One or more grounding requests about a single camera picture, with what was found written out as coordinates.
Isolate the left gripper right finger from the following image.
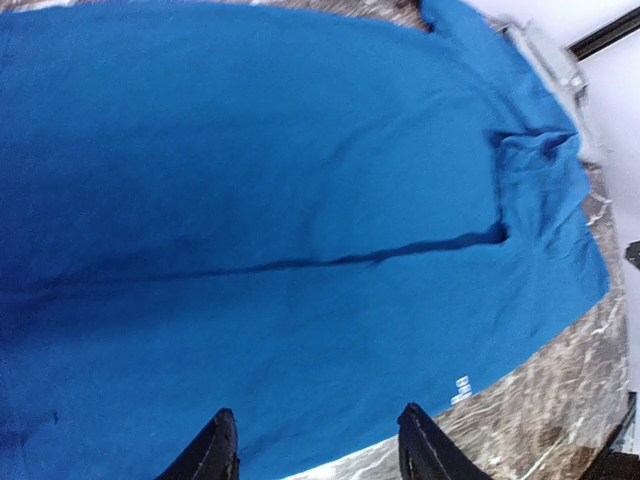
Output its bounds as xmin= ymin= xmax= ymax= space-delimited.
xmin=398 ymin=403 xmax=492 ymax=480

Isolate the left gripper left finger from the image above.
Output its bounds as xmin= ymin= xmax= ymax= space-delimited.
xmin=156 ymin=408 xmax=240 ymax=480

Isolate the blue printed t-shirt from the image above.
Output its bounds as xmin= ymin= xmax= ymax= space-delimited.
xmin=1 ymin=1 xmax=609 ymax=479

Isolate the grey button shirt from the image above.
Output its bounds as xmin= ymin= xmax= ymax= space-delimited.
xmin=499 ymin=19 xmax=614 ymax=164

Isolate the right black frame post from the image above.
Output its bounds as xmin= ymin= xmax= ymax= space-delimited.
xmin=568 ymin=7 xmax=640 ymax=61

